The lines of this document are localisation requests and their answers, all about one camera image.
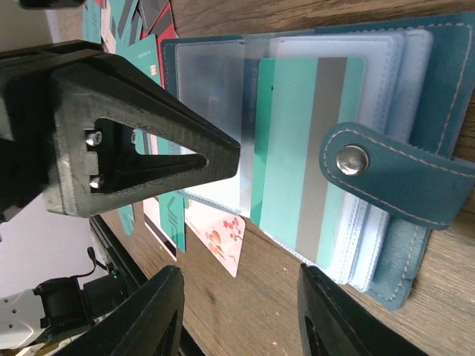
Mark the white card black stripe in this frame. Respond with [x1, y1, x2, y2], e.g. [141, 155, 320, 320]
[142, 198, 177, 261]

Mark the blue leather card holder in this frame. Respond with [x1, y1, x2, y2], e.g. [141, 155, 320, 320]
[160, 12, 474, 310]

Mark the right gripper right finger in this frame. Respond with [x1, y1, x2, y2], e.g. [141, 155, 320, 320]
[298, 263, 425, 355]

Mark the teal striped card front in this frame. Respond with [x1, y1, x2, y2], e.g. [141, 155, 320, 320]
[250, 57, 365, 268]

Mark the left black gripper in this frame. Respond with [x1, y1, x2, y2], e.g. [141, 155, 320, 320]
[1, 41, 240, 223]

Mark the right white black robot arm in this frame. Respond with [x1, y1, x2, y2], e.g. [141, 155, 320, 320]
[1, 254, 421, 355]

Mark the black aluminium frame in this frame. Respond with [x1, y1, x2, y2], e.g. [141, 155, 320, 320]
[89, 216, 204, 355]

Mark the white card red pattern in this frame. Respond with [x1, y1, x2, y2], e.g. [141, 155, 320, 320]
[185, 200, 246, 277]

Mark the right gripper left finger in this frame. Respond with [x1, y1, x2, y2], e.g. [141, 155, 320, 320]
[57, 266, 184, 355]

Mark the teal vertical card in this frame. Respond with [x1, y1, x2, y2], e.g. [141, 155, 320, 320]
[159, 192, 186, 253]

